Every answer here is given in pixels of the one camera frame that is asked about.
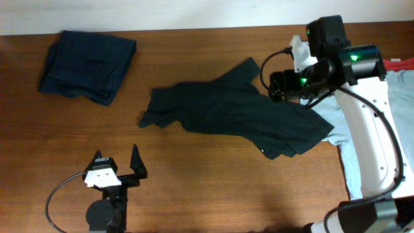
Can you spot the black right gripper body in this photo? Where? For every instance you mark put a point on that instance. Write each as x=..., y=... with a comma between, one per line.
x=295, y=84

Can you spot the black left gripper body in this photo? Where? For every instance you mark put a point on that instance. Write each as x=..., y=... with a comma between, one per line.
x=121, y=193

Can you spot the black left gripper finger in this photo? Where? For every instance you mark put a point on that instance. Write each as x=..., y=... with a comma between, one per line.
x=137, y=164
x=97, y=155

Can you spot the dark green t-shirt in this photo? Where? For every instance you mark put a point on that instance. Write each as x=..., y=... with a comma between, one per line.
x=232, y=105

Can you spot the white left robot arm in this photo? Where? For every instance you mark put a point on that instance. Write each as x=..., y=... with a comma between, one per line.
x=109, y=214

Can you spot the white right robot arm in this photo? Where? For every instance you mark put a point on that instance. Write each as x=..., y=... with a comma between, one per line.
x=355, y=76

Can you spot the folded navy blue garment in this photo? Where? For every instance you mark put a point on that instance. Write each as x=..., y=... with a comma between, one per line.
x=87, y=64

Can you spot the red garment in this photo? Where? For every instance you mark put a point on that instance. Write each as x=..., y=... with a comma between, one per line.
x=403, y=65

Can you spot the light blue-grey t-shirt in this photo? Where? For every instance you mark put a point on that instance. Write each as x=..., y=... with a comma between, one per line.
x=366, y=149

